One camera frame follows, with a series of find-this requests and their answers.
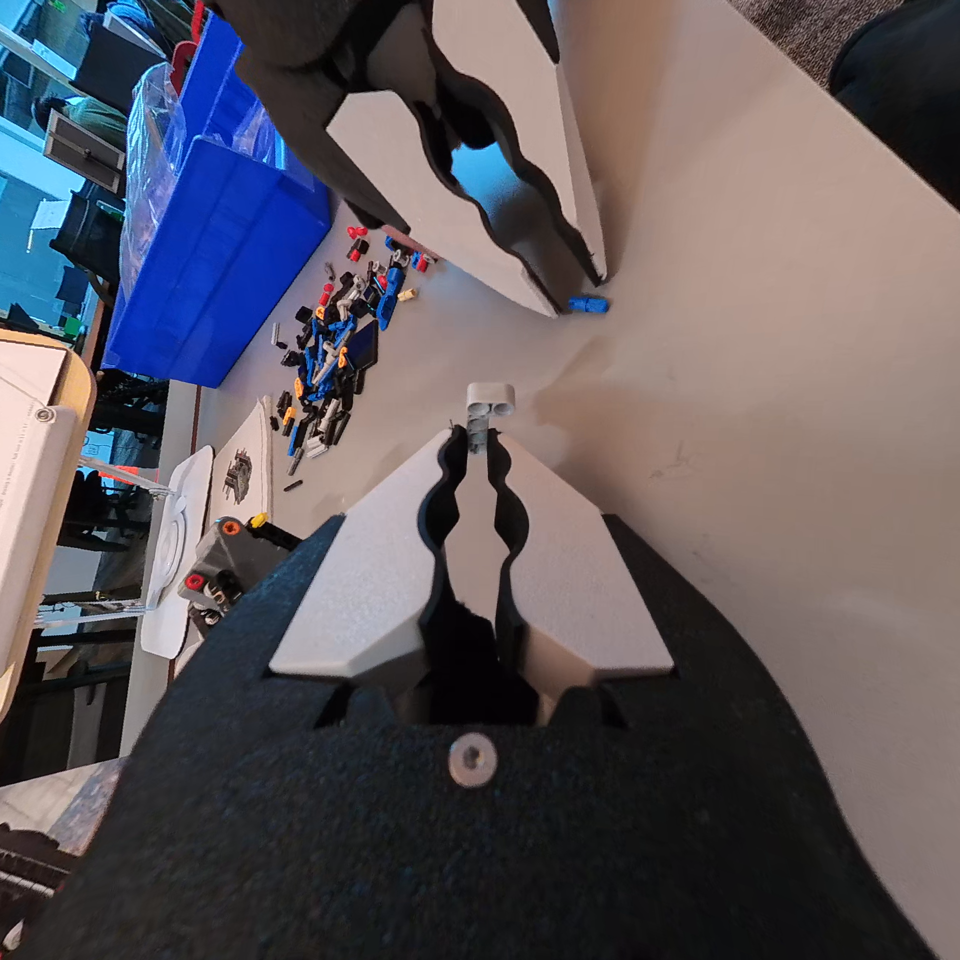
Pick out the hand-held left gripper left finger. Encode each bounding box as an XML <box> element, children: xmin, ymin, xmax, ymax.
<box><xmin>268</xmin><ymin>426</ymin><xmax>460</xmax><ymax>715</ymax></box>

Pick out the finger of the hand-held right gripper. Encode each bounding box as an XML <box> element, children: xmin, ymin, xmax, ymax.
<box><xmin>431</xmin><ymin>0</ymin><xmax>609</xmax><ymax>286</ymax></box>
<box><xmin>324</xmin><ymin>88</ymin><xmax>562</xmax><ymax>320</ymax></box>

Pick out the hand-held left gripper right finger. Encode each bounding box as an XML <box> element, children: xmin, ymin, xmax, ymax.
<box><xmin>487</xmin><ymin>431</ymin><xmax>675</xmax><ymax>712</ymax></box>

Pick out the partly built lego model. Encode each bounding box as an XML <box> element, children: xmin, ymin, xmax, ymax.
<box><xmin>177</xmin><ymin>511</ymin><xmax>305</xmax><ymax>627</ymax></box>

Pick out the grey lego beam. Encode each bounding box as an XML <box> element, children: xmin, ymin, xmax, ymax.
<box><xmin>465</xmin><ymin>382</ymin><xmax>520</xmax><ymax>455</ymax></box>

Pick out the lego instruction booklet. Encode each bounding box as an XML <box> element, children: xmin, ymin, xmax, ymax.
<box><xmin>208</xmin><ymin>397</ymin><xmax>273</xmax><ymax>526</ymax></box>

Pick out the pile of small lego pieces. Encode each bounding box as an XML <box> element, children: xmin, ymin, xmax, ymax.
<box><xmin>268</xmin><ymin>221</ymin><xmax>440</xmax><ymax>492</ymax></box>

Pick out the lego set box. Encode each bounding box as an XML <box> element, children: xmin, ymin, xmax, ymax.
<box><xmin>0</xmin><ymin>757</ymin><xmax>129</xmax><ymax>960</ymax></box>

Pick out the red plastic crate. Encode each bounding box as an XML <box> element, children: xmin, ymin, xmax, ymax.
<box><xmin>168</xmin><ymin>0</ymin><xmax>210</xmax><ymax>85</ymax></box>

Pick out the clear plastic bag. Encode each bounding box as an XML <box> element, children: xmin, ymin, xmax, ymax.
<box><xmin>120</xmin><ymin>60</ymin><xmax>282</xmax><ymax>301</ymax></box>

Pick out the blue storage bin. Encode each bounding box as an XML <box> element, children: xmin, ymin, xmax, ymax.
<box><xmin>99</xmin><ymin>11</ymin><xmax>333</xmax><ymax>390</ymax></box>

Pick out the black office chair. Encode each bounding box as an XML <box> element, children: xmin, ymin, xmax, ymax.
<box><xmin>48</xmin><ymin>180</ymin><xmax>125</xmax><ymax>286</ymax></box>

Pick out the person's dark trouser leg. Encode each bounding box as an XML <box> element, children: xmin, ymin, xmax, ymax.
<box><xmin>828</xmin><ymin>0</ymin><xmax>960</xmax><ymax>215</ymax></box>

